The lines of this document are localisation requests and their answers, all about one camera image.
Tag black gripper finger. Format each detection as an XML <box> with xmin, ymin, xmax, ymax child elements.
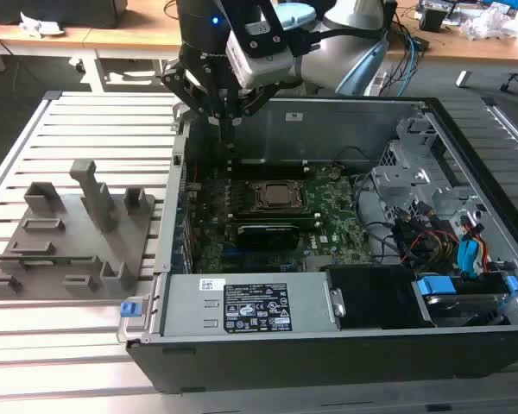
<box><xmin>161</xmin><ymin>63</ymin><xmax>233</xmax><ymax>152</ymax></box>
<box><xmin>231</xmin><ymin>80</ymin><xmax>282</xmax><ymax>152</ymax></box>

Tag installed dark RAM stick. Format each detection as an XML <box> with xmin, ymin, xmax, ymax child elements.
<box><xmin>240</xmin><ymin>157</ymin><xmax>306</xmax><ymax>167</ymax></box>

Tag black RAM slot bank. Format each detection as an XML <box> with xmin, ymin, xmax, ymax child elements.
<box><xmin>224</xmin><ymin>208</ymin><xmax>321</xmax><ymax>229</ymax></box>
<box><xmin>226</xmin><ymin>157</ymin><xmax>311</xmax><ymax>180</ymax></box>

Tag long wooden desk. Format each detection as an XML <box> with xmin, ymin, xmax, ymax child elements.
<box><xmin>0</xmin><ymin>0</ymin><xmax>518</xmax><ymax>66</ymax></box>

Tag metal CPU socket cover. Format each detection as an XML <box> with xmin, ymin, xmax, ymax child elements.
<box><xmin>246</xmin><ymin>179</ymin><xmax>308</xmax><ymax>213</ymax></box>

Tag CPU with metal top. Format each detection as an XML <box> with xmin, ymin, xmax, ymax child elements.
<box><xmin>263</xmin><ymin>184</ymin><xmax>302</xmax><ymax>206</ymax></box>

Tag black box on desk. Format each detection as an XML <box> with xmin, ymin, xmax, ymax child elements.
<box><xmin>0</xmin><ymin>0</ymin><xmax>127</xmax><ymax>30</ymax></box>

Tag black graphics card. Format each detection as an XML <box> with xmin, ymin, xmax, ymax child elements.
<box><xmin>234</xmin><ymin>221</ymin><xmax>302</xmax><ymax>252</ymax></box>

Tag green motherboard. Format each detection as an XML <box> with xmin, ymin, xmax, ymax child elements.
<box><xmin>185</xmin><ymin>163</ymin><xmax>375</xmax><ymax>275</ymax></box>

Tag crumpled white paper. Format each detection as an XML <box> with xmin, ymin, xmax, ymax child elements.
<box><xmin>18</xmin><ymin>11</ymin><xmax>66</xmax><ymax>39</ymax></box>

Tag silver metal drive cage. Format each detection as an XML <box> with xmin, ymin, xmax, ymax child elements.
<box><xmin>370</xmin><ymin>115</ymin><xmax>490</xmax><ymax>242</ymax></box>

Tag grey parts rack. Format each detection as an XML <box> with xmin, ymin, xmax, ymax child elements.
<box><xmin>0</xmin><ymin>158</ymin><xmax>157</xmax><ymax>303</ymax></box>

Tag small black desk device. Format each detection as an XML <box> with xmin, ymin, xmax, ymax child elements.
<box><xmin>417</xmin><ymin>5</ymin><xmax>455</xmax><ymax>32</ymax></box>

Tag silver power supply with label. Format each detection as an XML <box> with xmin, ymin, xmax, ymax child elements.
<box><xmin>158</xmin><ymin>271</ymin><xmax>343</xmax><ymax>341</ymax></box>

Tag crumpled clear plastic bag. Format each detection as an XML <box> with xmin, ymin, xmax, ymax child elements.
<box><xmin>460</xmin><ymin>3</ymin><xmax>518</xmax><ymax>42</ymax></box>

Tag hard disk in blue carrier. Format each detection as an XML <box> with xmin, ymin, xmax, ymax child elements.
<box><xmin>410</xmin><ymin>274</ymin><xmax>518</xmax><ymax>328</ymax></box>

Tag black open PC case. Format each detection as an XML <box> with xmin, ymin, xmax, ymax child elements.
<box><xmin>117</xmin><ymin>95</ymin><xmax>518</xmax><ymax>396</ymax></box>

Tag thick black camera cable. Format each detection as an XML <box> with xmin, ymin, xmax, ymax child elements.
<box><xmin>291</xmin><ymin>24</ymin><xmax>389</xmax><ymax>58</ymax></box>

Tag thin black looping wire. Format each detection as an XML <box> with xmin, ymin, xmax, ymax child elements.
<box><xmin>352</xmin><ymin>170</ymin><xmax>401</xmax><ymax>262</ymax></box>

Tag hanging blue cables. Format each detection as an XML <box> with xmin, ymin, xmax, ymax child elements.
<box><xmin>395</xmin><ymin>16</ymin><xmax>422</xmax><ymax>97</ymax></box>

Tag red yellow black wire bundle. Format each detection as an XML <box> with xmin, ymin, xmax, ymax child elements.
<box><xmin>392</xmin><ymin>217</ymin><xmax>459</xmax><ymax>269</ymax></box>

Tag blue flat data wire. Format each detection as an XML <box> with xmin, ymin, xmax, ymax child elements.
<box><xmin>456</xmin><ymin>237</ymin><xmax>488</xmax><ymax>273</ymax></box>

